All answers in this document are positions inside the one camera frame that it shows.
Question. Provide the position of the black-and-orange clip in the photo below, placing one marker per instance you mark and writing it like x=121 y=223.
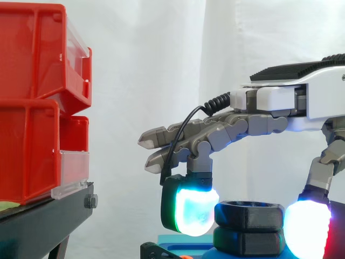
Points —
x=153 y=251

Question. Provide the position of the red bin with sloped front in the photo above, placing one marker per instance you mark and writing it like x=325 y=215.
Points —
x=32 y=54

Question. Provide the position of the red bin with clear plate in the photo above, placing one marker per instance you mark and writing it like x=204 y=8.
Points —
x=27 y=151

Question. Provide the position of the blue plate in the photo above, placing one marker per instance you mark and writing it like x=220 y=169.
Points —
x=186 y=239

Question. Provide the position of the black stand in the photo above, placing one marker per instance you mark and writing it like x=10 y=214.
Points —
x=54 y=215

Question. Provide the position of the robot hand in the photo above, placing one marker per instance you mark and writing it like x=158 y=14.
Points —
x=269 y=99

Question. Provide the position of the large black hex nut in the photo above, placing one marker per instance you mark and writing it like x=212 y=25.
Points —
x=248 y=217
x=248 y=242

